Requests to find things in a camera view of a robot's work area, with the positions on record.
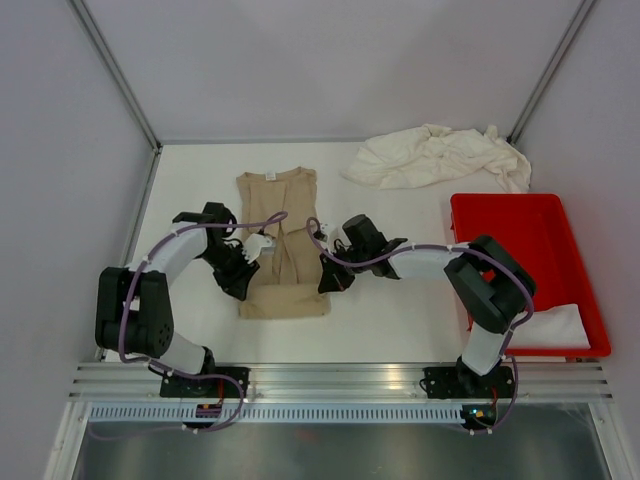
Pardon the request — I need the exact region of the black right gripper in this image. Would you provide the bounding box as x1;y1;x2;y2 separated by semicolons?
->
319;242;368;292

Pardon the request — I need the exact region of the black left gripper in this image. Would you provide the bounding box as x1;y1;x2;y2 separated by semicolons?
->
198;243;260;303

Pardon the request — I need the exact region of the beige t shirt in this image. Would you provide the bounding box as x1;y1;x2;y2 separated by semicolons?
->
236;167;331;320

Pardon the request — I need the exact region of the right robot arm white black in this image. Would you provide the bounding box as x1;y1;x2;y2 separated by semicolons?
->
306;214;536;395

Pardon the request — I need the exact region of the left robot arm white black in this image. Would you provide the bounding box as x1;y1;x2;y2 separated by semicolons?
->
95;202;259;396

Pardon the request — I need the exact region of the cream white t shirt pile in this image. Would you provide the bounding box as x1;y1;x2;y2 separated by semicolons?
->
342;124;532;193

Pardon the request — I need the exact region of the red plastic bin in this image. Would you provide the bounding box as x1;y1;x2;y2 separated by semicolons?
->
450;193;612;358

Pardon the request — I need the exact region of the white folded cloth in bin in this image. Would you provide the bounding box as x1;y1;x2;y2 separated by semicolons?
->
509;304;590;350

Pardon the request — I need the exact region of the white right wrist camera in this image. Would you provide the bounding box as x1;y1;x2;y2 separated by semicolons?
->
313;223;338;249

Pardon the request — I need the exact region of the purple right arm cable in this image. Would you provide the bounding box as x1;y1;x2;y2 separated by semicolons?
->
305;216;534;436

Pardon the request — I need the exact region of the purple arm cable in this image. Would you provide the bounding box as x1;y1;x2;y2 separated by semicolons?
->
89;210;290;441
305;216;534;436

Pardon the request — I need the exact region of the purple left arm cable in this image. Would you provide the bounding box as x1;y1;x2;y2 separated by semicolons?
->
89;210;290;441

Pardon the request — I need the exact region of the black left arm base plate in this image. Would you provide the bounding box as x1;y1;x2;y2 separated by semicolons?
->
159;366;250;399

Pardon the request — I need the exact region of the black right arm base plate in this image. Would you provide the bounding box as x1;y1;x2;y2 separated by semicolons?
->
420;365;516;400

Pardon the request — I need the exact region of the white slotted cable duct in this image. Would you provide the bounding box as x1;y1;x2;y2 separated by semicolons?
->
89;402;464;424

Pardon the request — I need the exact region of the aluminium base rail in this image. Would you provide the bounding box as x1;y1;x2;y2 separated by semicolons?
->
67;360;613;403

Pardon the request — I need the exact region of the left aluminium frame post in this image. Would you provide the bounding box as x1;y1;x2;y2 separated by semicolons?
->
67;0;162;150

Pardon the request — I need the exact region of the aluminium frame post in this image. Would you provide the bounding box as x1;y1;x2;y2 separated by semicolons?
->
506;0;599;146
67;0;162;150

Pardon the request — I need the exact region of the right aluminium frame post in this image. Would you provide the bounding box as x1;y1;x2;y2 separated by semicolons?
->
506;0;599;146

